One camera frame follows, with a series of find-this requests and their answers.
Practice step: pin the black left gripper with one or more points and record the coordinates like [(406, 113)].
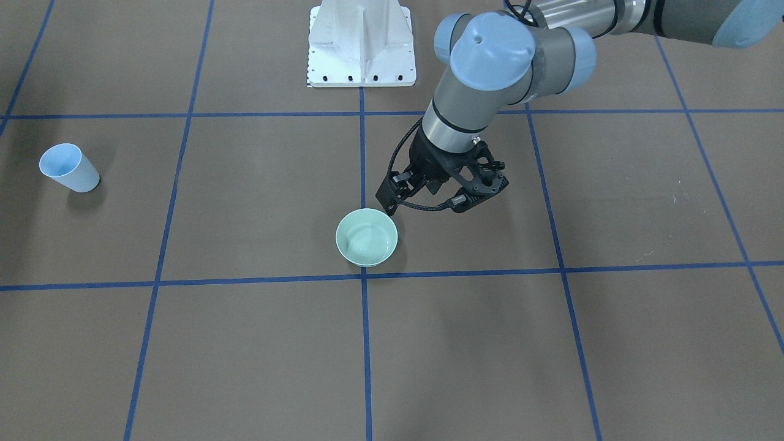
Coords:
[(424, 160)]

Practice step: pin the mint green bowl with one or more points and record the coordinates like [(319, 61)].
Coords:
[(366, 237)]

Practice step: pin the light blue plastic cup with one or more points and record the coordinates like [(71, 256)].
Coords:
[(66, 164)]

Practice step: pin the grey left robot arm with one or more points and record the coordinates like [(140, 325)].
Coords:
[(522, 52)]

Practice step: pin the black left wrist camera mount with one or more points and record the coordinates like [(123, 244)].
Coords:
[(479, 175)]

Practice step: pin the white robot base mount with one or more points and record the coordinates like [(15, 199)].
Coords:
[(360, 44)]

